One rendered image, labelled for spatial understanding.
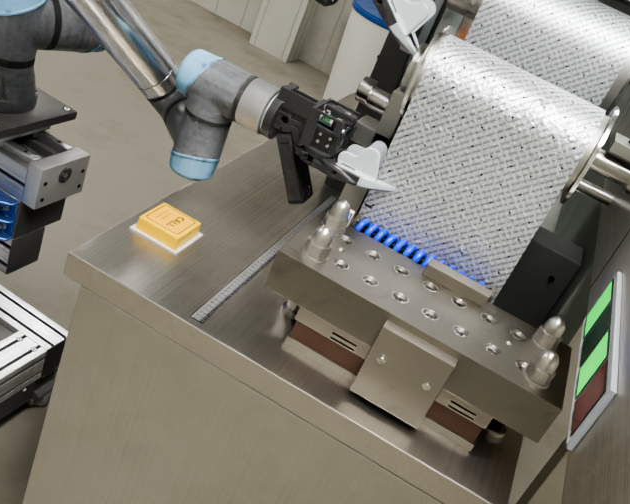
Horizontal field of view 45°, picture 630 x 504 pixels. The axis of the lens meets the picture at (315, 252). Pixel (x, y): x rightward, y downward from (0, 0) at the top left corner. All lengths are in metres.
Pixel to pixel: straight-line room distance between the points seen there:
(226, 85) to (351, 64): 3.43
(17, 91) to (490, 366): 1.03
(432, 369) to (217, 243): 0.42
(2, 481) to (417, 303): 1.22
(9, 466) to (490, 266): 1.28
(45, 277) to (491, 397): 1.79
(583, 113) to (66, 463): 0.92
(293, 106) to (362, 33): 3.39
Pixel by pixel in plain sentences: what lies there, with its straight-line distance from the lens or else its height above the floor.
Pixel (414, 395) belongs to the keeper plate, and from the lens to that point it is 0.98.
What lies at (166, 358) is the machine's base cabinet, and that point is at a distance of 1.07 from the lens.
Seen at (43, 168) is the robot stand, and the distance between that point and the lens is 1.52.
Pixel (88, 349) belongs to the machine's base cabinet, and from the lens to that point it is 1.14.
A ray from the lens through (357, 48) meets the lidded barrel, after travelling 4.52.
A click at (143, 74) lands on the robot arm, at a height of 1.07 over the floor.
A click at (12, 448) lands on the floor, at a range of 2.02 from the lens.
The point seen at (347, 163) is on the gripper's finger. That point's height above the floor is 1.11.
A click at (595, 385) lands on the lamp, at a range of 0.71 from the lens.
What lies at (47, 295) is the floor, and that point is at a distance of 2.46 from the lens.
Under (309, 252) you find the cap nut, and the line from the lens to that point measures 0.99.
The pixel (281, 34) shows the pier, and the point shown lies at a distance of 5.20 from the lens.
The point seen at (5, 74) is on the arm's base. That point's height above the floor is 0.89.
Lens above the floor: 1.52
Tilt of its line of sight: 29 degrees down
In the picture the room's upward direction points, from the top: 24 degrees clockwise
